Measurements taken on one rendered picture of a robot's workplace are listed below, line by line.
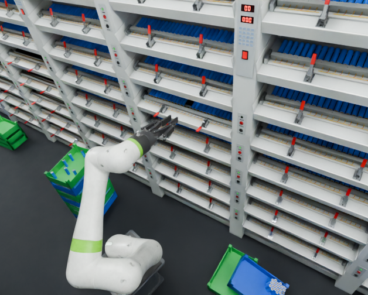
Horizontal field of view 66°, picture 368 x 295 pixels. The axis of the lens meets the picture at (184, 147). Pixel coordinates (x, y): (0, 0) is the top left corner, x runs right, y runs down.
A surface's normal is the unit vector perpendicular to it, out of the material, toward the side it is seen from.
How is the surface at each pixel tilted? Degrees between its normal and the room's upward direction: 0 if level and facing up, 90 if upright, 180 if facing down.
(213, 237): 0
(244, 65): 90
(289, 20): 19
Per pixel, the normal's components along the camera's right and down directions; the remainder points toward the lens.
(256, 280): 0.19, -0.55
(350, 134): -0.27, -0.46
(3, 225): -0.10, -0.70
